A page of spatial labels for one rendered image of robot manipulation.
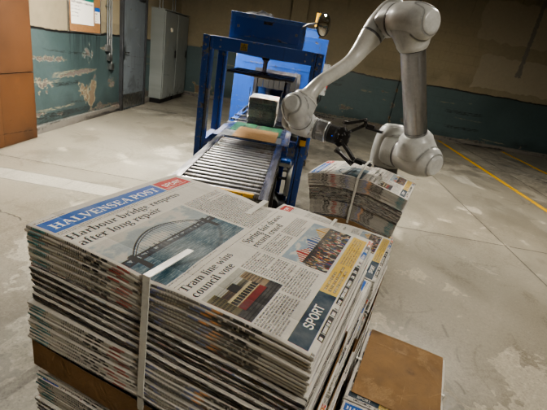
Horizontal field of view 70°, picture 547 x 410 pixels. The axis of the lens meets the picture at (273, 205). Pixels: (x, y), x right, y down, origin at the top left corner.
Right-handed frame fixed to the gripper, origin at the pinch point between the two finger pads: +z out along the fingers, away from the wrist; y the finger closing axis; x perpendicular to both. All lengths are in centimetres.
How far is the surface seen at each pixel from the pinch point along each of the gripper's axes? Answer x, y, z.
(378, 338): 35, 59, 29
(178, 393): 135, 4, 5
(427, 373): 43, 58, 47
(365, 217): 13.7, 24.6, 7.5
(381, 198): 13.7, 15.0, 10.6
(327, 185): 14.1, 17.6, -11.0
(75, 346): 135, 7, -10
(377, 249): 60, 14, 17
